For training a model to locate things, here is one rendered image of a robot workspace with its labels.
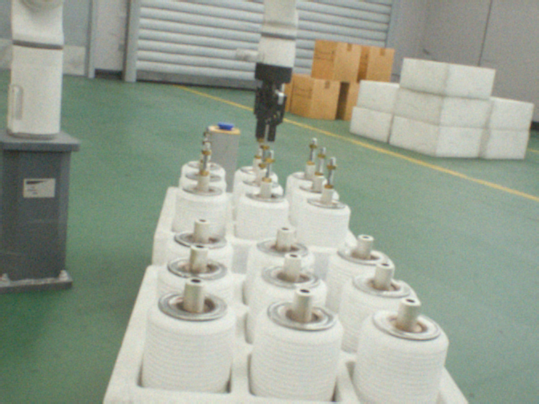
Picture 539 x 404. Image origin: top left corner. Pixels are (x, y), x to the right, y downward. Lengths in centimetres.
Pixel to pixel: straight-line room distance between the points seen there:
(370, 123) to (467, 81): 72
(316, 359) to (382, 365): 7
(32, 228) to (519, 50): 655
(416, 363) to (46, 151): 85
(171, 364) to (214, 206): 55
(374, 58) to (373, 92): 104
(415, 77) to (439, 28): 420
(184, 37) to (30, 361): 577
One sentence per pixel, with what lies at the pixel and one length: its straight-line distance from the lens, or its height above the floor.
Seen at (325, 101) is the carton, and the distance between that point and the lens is 520.
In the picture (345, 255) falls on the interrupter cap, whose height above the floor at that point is 25.
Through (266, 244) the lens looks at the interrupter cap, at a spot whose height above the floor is 25.
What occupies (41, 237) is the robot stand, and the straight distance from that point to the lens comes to 138.
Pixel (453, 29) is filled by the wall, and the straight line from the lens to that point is 816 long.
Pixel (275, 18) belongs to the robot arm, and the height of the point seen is 58.
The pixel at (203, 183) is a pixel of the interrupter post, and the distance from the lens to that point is 123.
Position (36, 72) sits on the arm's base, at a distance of 133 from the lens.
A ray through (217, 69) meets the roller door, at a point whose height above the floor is 19.
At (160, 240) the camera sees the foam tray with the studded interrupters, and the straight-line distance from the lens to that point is 119.
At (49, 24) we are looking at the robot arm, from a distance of 137.
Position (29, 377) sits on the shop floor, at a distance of 110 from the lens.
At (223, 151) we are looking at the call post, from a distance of 161.
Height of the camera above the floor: 54
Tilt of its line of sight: 14 degrees down
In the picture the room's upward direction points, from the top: 7 degrees clockwise
